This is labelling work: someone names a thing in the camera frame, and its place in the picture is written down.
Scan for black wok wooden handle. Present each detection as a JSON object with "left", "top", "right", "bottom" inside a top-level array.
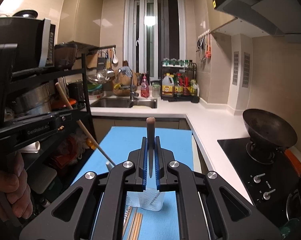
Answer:
[{"left": 242, "top": 108, "right": 301, "bottom": 178}]

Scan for microwave oven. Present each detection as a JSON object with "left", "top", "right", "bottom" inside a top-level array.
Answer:
[{"left": 0, "top": 17, "right": 56, "bottom": 72}]

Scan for person left hand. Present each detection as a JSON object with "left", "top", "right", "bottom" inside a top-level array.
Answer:
[{"left": 0, "top": 153, "right": 33, "bottom": 222}]

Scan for wooden chopstick bundle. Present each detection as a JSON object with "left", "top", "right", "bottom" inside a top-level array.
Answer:
[
  {"left": 127, "top": 207, "right": 138, "bottom": 240},
  {"left": 131, "top": 212, "right": 141, "bottom": 240},
  {"left": 133, "top": 213, "right": 142, "bottom": 240}
]

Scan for chrome sink faucet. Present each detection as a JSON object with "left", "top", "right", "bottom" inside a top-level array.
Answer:
[{"left": 113, "top": 66, "right": 138, "bottom": 96}]

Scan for range hood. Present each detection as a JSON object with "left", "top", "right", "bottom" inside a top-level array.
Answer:
[{"left": 212, "top": 0, "right": 301, "bottom": 43}]

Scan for striped tip wooden chopstick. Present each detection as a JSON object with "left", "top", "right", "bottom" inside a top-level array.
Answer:
[{"left": 122, "top": 206, "right": 132, "bottom": 237}]

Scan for yellow label oil jug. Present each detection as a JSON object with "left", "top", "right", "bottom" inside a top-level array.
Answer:
[{"left": 162, "top": 73, "right": 174, "bottom": 97}]

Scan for clear plastic utensil holder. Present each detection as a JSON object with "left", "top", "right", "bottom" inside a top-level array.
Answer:
[{"left": 126, "top": 188, "right": 165, "bottom": 212}]

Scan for hanging kitchen tools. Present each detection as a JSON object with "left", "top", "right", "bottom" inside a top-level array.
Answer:
[{"left": 196, "top": 29, "right": 212, "bottom": 62}]

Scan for black kitchen shelf rack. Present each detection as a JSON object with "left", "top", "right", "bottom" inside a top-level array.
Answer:
[{"left": 5, "top": 41, "right": 117, "bottom": 205}]

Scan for white paper roll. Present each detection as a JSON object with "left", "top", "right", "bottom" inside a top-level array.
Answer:
[{"left": 19, "top": 141, "right": 40, "bottom": 154}]

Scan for stainless steel stock pot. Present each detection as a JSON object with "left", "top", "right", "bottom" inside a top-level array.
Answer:
[{"left": 13, "top": 83, "right": 54, "bottom": 115}]

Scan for black condiment rack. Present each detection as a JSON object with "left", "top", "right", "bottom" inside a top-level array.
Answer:
[{"left": 160, "top": 59, "right": 200, "bottom": 103}]

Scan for black gas stove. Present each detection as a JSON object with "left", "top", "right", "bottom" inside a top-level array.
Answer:
[{"left": 218, "top": 138, "right": 301, "bottom": 228}]

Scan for pink dish soap bottle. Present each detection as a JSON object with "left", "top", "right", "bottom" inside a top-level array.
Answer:
[{"left": 141, "top": 74, "right": 150, "bottom": 98}]

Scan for window with white frame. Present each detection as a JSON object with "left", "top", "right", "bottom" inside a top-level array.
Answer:
[{"left": 123, "top": 0, "right": 186, "bottom": 80}]

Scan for stainless steel sink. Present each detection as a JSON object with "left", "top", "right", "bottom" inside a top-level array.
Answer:
[{"left": 90, "top": 98, "right": 157, "bottom": 109}]

